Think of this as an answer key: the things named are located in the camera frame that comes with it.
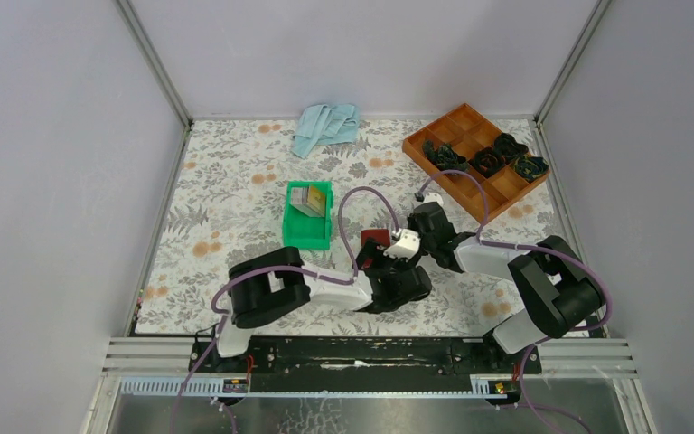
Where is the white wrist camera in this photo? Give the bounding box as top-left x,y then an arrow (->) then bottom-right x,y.
422,192 -> 445,207
383,229 -> 420,259

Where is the green plastic bin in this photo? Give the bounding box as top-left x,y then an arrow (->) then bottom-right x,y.
282,181 -> 333,250

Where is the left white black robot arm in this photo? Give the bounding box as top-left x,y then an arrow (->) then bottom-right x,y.
209,238 -> 433,372

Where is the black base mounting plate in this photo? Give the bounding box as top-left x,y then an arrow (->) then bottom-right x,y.
188,335 -> 542,393

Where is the red leather card holder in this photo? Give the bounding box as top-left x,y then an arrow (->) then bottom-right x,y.
361,228 -> 391,247

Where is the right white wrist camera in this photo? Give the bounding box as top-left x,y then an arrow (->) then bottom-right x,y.
422,192 -> 445,207

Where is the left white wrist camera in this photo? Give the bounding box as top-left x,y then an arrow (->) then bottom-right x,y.
383,229 -> 420,259

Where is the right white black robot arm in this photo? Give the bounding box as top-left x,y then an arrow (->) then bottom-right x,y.
408,202 -> 606,373

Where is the dark rolled sock top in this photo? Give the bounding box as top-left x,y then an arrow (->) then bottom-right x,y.
492,133 -> 529,165

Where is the dark rolled sock right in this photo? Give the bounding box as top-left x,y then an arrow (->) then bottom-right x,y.
511,155 -> 549,183

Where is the dark rolled sock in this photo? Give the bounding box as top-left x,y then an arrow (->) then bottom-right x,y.
422,140 -> 469,172
511,155 -> 549,183
469,147 -> 505,178
492,133 -> 529,165

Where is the dark rolled sock left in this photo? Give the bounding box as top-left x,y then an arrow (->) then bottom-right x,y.
422,140 -> 469,172

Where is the light blue cloth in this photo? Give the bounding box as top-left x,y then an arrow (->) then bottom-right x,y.
292,104 -> 361,158

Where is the dark rolled sock middle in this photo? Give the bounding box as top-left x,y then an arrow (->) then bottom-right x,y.
469,147 -> 505,178

